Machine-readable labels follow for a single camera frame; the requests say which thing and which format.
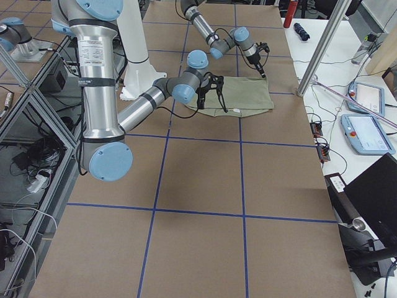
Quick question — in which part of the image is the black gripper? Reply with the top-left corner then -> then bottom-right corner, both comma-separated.
248,52 -> 266,78
196,88 -> 208,109

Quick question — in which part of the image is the green long-sleeve shirt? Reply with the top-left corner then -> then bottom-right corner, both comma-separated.
199,76 -> 275,118

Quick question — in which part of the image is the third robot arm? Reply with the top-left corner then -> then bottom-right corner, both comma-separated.
1,17 -> 32,52

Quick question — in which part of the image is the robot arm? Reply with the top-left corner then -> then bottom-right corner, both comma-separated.
51,1 -> 208,182
180,1 -> 270,78

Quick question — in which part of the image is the folded dark blue umbrella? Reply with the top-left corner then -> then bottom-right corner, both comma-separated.
293,22 -> 310,42

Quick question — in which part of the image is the reacher grabber tool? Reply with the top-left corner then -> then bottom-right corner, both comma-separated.
313,76 -> 397,125

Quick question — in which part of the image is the red bottle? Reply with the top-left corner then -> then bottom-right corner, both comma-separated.
283,0 -> 298,29

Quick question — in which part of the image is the orange connector box far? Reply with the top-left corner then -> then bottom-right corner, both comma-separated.
310,122 -> 323,138

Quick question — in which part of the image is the orange connector box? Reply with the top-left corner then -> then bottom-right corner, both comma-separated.
310,122 -> 323,138
316,143 -> 331,163

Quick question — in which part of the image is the orange connector box near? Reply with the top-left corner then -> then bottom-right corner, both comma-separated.
316,143 -> 331,163

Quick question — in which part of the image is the blue teach pendant far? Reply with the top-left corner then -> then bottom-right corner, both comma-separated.
347,82 -> 385,116

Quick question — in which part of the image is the blue teach pendant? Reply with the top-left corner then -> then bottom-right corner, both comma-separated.
341,114 -> 396,155
347,82 -> 385,116

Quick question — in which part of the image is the blue teach pendant near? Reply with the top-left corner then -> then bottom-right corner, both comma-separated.
341,114 -> 396,155

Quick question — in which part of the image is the white power strip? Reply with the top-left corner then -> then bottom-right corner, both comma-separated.
27,174 -> 50,193

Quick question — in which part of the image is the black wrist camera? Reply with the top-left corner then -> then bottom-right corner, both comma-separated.
204,73 -> 224,94
257,42 -> 270,53

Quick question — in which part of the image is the aluminium frame post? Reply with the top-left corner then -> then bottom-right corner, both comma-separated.
297,0 -> 352,97

